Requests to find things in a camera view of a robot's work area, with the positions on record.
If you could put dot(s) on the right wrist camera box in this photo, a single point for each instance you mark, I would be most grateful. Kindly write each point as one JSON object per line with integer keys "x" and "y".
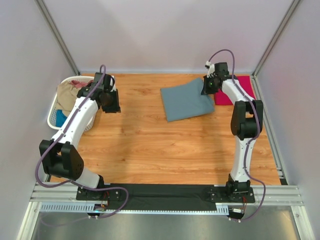
{"x": 221, "y": 70}

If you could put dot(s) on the aluminium front rail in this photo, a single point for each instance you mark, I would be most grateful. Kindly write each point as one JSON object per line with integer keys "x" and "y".
{"x": 275, "y": 195}

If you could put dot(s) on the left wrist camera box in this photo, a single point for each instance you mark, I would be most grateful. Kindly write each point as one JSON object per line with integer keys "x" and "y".
{"x": 107, "y": 84}

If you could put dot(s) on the pink shirt in basket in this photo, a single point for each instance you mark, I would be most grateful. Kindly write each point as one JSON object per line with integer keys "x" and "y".
{"x": 80, "y": 84}

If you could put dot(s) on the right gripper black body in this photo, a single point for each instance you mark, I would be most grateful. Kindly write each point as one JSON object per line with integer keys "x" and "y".
{"x": 206, "y": 88}

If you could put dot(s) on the folded magenta t-shirt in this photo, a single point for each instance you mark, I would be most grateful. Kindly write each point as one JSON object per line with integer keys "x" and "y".
{"x": 221, "y": 99}

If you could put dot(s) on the grey-blue t-shirt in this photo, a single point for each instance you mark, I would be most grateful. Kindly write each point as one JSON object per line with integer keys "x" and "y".
{"x": 186, "y": 101}

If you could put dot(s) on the left aluminium frame post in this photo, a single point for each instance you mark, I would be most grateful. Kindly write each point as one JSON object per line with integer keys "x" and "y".
{"x": 44, "y": 10}

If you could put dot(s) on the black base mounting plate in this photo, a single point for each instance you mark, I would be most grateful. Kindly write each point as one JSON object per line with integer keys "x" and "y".
{"x": 186, "y": 196}

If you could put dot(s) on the white plastic laundry basket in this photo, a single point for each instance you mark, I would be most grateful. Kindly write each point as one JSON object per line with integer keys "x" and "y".
{"x": 52, "y": 116}

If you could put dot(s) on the beige shirt in basket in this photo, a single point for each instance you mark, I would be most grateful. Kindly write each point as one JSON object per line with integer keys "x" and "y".
{"x": 66, "y": 97}

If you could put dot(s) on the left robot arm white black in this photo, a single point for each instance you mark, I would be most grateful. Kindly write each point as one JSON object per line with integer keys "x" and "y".
{"x": 59, "y": 156}

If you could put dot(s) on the aluminium frame post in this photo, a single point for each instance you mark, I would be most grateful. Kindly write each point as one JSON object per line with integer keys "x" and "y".
{"x": 44, "y": 10}
{"x": 277, "y": 35}

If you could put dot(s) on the teal shirt in basket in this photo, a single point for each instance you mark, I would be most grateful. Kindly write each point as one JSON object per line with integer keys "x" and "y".
{"x": 60, "y": 118}

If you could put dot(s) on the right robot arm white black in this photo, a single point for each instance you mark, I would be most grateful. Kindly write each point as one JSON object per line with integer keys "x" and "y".
{"x": 245, "y": 125}

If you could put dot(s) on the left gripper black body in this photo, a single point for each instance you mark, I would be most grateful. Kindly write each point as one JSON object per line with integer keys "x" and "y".
{"x": 111, "y": 101}

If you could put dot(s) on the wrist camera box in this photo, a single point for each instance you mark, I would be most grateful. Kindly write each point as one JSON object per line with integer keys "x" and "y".
{"x": 107, "y": 84}
{"x": 221, "y": 70}

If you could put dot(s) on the right aluminium frame post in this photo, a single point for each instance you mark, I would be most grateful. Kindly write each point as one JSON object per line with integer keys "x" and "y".
{"x": 277, "y": 35}

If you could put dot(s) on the slotted grey cable duct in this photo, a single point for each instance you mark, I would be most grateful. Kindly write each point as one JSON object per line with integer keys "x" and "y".
{"x": 95, "y": 208}

